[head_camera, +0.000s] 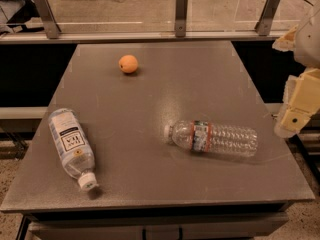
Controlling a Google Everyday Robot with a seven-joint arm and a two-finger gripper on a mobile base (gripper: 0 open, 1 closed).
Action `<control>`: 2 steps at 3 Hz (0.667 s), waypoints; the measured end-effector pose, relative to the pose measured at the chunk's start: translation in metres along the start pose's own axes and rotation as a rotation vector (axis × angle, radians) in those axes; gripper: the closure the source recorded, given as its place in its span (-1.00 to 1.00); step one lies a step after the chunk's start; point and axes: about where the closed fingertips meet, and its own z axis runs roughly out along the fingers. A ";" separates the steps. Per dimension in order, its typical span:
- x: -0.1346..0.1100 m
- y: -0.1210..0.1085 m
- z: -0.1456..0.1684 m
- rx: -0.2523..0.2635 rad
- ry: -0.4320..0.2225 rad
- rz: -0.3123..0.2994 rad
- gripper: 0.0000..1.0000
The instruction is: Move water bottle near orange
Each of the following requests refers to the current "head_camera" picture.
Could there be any right metal bracket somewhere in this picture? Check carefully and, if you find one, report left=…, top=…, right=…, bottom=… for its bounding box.
left=255, top=0, right=281, bottom=36

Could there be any clear acrylic barrier panel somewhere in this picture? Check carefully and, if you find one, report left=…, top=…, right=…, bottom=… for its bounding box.
left=0, top=0, right=320, bottom=35

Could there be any dark cabinet under table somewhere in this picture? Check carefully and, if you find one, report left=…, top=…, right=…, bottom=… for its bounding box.
left=17, top=203, right=288, bottom=240

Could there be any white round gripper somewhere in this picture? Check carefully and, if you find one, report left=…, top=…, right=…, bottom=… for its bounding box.
left=272, top=4, right=320, bottom=138

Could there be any metal rail behind table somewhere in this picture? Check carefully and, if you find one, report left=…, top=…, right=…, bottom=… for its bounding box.
left=0, top=30, right=285, bottom=45

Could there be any middle metal bracket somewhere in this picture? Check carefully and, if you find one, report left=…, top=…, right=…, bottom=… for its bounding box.
left=174, top=0, right=188, bottom=38

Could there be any left metal bracket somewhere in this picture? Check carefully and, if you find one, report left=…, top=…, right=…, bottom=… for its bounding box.
left=33, top=0, right=61, bottom=39

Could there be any clear ribbed water bottle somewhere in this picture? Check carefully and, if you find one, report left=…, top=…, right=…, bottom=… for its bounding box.
left=164, top=120, right=258, bottom=158

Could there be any orange fruit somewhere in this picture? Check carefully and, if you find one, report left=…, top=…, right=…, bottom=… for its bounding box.
left=119, top=55, right=138, bottom=74

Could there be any metal bracket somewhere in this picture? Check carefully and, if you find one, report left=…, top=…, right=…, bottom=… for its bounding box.
left=174, top=0, right=188, bottom=38
left=33, top=0, right=61, bottom=39
left=255, top=0, right=281, bottom=36

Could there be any white labelled tea bottle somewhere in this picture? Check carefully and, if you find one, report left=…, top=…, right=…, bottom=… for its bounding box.
left=48, top=108, right=98, bottom=191

